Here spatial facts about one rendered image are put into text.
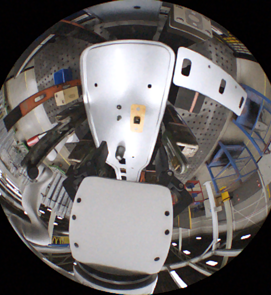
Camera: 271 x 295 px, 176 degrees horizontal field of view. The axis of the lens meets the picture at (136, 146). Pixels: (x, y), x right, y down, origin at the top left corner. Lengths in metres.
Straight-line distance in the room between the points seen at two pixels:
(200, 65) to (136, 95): 0.18
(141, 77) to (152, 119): 0.11
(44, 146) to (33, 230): 0.39
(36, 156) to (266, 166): 8.17
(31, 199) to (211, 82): 0.77
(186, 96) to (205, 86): 0.06
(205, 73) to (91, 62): 0.27
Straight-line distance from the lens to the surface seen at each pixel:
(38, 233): 0.53
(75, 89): 0.26
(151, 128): 0.25
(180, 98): 0.26
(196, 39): 0.26
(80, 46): 0.69
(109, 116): 0.25
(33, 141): 0.32
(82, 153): 0.38
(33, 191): 0.56
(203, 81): 0.26
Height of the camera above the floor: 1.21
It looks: 46 degrees down
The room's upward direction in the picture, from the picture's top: 173 degrees counter-clockwise
